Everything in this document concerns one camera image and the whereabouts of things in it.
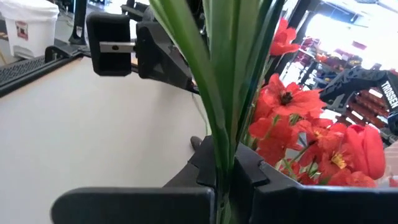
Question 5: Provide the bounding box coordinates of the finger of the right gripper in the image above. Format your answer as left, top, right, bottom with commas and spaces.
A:
136, 21, 200, 93
86, 12, 132, 77

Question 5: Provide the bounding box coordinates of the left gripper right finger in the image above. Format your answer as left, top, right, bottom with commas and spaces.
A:
230, 142, 398, 224

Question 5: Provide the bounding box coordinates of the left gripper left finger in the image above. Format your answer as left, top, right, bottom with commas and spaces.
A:
50, 135, 218, 224

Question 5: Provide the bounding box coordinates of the red artificial flower bunch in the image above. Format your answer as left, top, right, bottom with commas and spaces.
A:
148, 0, 389, 224

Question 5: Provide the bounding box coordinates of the black floor stand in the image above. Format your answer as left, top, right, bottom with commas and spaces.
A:
68, 0, 88, 46

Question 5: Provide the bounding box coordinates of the red artificial tulip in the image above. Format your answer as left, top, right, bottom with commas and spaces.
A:
344, 123, 387, 181

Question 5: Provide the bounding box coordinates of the white plastic bucket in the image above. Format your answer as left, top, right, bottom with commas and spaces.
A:
0, 0, 60, 60

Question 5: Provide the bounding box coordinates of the black perforated computer case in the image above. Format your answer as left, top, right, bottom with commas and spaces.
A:
0, 55, 47, 85

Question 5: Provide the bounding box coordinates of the black metal table frame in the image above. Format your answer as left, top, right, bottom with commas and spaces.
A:
0, 45, 94, 98

